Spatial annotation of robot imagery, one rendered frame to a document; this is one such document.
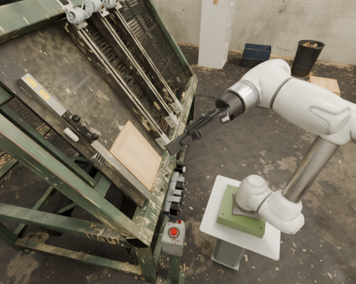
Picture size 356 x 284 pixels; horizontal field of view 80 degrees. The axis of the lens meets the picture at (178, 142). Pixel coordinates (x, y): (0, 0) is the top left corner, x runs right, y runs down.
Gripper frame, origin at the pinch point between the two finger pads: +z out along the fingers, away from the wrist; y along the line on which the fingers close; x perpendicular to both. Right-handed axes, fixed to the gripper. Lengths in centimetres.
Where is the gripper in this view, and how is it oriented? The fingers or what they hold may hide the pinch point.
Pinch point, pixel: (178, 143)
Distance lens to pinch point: 56.1
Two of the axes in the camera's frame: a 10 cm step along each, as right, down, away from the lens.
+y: -3.9, -1.1, 9.2
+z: -7.8, 5.7, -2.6
